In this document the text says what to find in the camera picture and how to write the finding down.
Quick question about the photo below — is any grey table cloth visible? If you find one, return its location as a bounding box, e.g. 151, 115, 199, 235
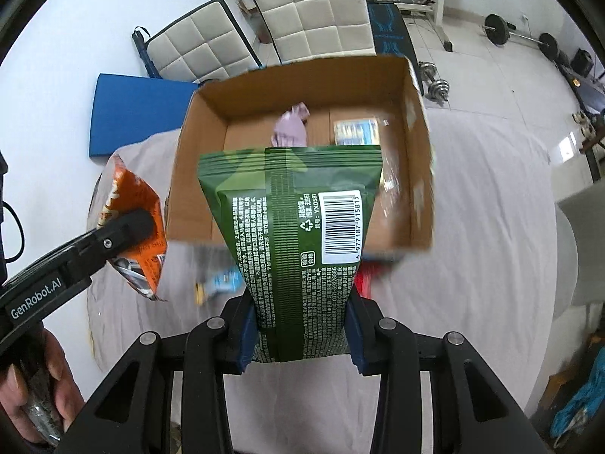
87, 109, 557, 453

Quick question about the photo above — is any green snack packet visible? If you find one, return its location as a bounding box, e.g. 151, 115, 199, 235
197, 145, 383, 363

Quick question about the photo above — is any left white quilted chair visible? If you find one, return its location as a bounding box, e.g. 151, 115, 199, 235
131, 0, 262, 85

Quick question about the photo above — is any lilac cloth bundle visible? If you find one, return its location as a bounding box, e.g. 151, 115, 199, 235
272, 103, 310, 148

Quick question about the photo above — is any chrome dumbbell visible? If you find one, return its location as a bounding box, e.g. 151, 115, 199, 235
418, 62, 450, 106

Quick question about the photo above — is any orange panda snack packet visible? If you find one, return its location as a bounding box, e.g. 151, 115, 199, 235
96, 155, 167, 300

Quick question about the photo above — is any blue black weight bench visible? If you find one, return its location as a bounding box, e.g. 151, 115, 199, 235
367, 1, 425, 95

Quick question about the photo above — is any cardboard milk carton box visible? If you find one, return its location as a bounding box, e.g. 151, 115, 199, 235
165, 55, 434, 257

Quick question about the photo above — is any brown wooden chair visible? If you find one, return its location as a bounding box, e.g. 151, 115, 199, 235
579, 111, 604, 182

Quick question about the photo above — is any yellow tissue pack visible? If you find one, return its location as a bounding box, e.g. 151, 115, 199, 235
333, 118, 380, 146

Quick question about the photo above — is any floor barbell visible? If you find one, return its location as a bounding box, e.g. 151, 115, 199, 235
483, 13, 559, 62

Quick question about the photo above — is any red snack packet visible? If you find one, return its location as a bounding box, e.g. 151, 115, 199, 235
354, 261, 392, 299

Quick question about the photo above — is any black treadmill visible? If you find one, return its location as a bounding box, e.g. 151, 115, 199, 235
558, 65, 605, 116

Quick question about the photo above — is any right white quilted chair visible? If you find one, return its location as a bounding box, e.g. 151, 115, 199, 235
254, 0, 376, 64

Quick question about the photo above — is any blue foam mat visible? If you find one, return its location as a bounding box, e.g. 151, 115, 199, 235
88, 74, 198, 158

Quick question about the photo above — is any person left hand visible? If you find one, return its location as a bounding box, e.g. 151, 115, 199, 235
1, 330, 85, 448

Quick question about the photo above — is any grey chair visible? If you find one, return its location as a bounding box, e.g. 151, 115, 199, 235
553, 179, 604, 320

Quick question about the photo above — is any blue snack packet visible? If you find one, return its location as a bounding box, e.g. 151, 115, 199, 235
194, 266, 245, 306

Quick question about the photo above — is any white quilted chair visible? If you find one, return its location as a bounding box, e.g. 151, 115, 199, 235
254, 0, 376, 64
131, 0, 262, 85

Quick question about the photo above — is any white weight rack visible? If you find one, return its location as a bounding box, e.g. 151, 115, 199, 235
390, 0, 454, 52

